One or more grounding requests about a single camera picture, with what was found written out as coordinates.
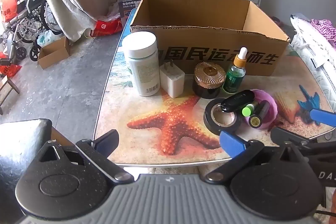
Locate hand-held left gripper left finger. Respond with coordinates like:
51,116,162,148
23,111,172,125
38,129,135,184

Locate black tube with gold end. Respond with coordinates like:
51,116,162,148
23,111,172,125
248,100,271,128

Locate dark jar with gold lid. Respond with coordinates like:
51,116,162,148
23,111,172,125
192,61,227,99

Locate red plastic bag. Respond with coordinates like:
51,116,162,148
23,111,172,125
91,19,123,37

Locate wheelchair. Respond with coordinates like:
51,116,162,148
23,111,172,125
0,0,63,62

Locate white charger adapter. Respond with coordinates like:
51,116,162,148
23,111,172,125
160,60,185,99

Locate white mattress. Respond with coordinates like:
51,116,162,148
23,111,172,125
290,14,336,99

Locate large cardboard box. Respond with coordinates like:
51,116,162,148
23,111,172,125
130,0,290,76

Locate small cardboard box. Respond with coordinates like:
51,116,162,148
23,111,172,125
37,36,71,70

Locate orange plastic bag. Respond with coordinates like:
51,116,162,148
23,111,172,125
0,0,18,22

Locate green-capped tube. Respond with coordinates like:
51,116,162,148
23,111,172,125
241,101,259,117

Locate pink checkered cloth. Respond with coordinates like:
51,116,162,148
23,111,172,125
311,18,336,49

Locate red basket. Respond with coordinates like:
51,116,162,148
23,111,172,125
0,52,23,78

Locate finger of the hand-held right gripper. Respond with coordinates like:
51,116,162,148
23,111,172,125
270,126,319,147
309,108,336,128

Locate purple bowl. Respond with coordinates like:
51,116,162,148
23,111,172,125
240,89,278,130

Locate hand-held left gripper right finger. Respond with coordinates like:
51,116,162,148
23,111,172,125
203,130,308,184

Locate green dropper bottle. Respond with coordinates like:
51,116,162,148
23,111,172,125
223,47,247,94

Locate white plastic bottle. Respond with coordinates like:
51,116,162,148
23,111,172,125
121,31,161,97

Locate black tape roll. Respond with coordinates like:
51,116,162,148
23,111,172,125
203,98,246,136

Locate wooden stool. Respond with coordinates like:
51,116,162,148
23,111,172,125
0,74,20,116

